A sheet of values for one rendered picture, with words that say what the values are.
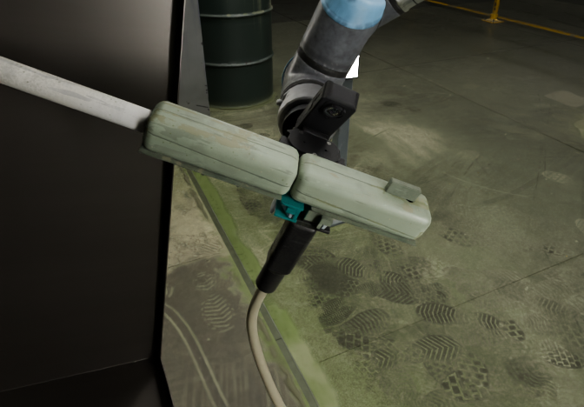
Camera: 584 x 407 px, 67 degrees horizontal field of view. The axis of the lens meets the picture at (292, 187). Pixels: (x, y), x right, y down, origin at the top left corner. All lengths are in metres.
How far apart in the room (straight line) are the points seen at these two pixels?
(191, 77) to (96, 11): 1.77
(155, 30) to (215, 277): 1.13
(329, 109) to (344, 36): 0.16
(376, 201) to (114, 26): 0.35
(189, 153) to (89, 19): 0.21
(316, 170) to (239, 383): 0.94
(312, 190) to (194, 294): 1.14
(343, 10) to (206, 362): 1.03
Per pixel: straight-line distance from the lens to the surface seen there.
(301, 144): 0.55
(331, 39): 0.67
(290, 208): 0.47
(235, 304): 1.49
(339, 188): 0.45
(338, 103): 0.53
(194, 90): 2.34
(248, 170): 0.44
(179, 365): 1.37
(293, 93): 0.66
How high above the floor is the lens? 1.13
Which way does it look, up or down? 32 degrees down
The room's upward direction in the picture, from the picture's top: straight up
